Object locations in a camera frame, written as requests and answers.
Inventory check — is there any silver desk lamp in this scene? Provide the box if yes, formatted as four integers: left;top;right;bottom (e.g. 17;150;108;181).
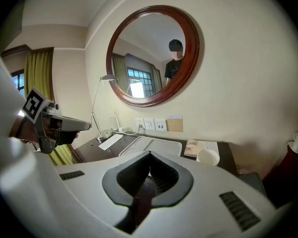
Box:
90;74;119;143

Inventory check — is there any green curtain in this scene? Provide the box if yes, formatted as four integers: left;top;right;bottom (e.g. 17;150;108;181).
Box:
23;49;76;166

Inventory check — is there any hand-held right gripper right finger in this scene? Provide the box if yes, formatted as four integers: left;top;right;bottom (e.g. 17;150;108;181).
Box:
133;150;275;235

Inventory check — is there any oval wooden framed mirror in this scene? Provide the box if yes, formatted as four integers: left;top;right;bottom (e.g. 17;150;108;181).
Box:
106;5;201;108

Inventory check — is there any white notepad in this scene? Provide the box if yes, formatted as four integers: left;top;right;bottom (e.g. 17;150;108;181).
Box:
98;134;124;151

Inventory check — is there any white rectangular tray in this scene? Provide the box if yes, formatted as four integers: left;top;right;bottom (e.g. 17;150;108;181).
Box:
118;135;183;158

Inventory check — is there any white printed card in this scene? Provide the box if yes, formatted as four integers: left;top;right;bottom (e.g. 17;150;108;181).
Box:
184;139;219;158

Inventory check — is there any lattice window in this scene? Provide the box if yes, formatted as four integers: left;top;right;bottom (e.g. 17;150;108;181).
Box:
11;69;25;98

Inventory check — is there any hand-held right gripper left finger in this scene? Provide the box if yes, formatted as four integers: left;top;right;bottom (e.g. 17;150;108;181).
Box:
54;150;151;227

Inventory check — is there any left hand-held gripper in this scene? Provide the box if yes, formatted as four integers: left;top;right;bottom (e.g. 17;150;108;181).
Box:
21;87;91;155

